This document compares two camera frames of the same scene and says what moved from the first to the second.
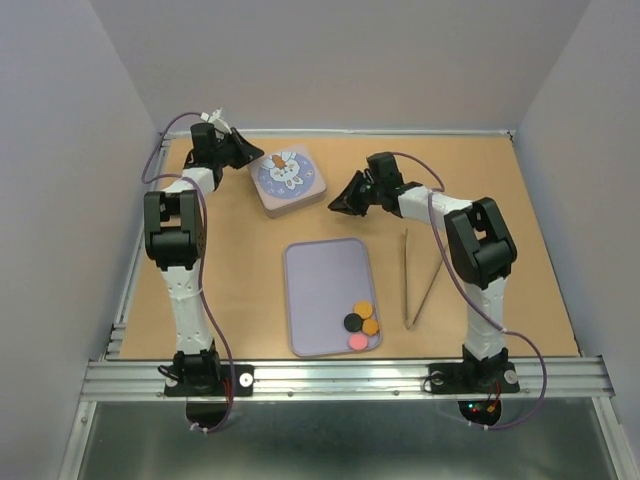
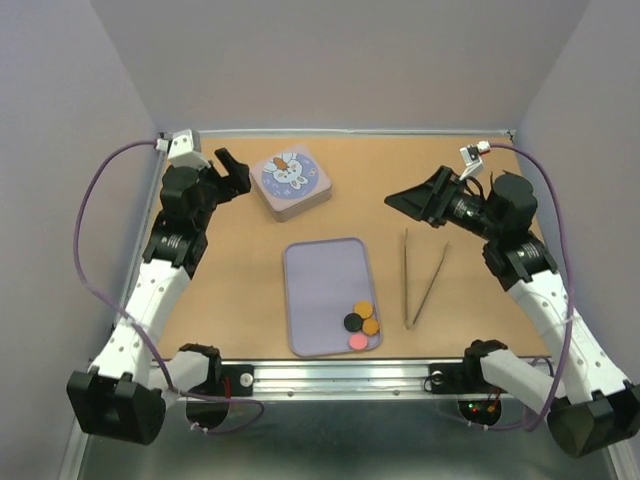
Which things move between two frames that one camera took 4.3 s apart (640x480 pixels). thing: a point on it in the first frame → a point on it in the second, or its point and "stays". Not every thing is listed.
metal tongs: x=409 y=324 stays
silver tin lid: x=286 y=177 stays
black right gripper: x=346 y=199 → x=428 y=201
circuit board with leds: x=482 y=412 stays
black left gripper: x=246 y=151 → x=238 y=174
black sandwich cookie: x=353 y=322 stays
